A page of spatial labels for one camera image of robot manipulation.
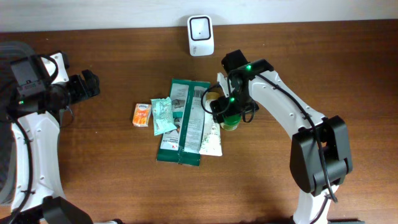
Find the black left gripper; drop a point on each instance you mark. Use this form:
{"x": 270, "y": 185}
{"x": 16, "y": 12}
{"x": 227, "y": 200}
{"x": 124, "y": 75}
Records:
{"x": 83, "y": 93}

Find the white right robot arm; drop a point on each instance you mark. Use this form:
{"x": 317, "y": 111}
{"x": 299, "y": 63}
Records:
{"x": 320, "y": 156}

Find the green lid jar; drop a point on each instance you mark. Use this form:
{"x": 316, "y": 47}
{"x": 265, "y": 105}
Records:
{"x": 230, "y": 123}

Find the orange tissue pack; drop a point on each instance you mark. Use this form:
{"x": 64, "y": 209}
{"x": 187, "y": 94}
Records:
{"x": 141, "y": 115}

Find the mint green small packet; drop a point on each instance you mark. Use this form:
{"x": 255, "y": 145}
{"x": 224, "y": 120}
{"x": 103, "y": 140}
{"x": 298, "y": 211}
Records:
{"x": 162, "y": 116}

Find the grey plastic mesh basket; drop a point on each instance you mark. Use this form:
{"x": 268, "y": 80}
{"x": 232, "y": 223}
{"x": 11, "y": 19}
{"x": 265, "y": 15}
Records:
{"x": 6, "y": 124}

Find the white barcode scanner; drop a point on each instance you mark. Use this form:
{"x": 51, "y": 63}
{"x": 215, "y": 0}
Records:
{"x": 200, "y": 35}

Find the green white package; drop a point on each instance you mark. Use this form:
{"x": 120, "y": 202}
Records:
{"x": 182, "y": 145}

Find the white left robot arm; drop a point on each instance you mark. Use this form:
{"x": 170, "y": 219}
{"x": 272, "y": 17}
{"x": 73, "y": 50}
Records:
{"x": 38, "y": 195}

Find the white tube with tan cap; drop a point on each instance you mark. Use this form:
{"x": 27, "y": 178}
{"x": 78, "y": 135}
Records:
{"x": 211, "y": 137}

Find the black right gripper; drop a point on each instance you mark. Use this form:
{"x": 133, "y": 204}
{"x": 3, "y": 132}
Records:
{"x": 249, "y": 106}

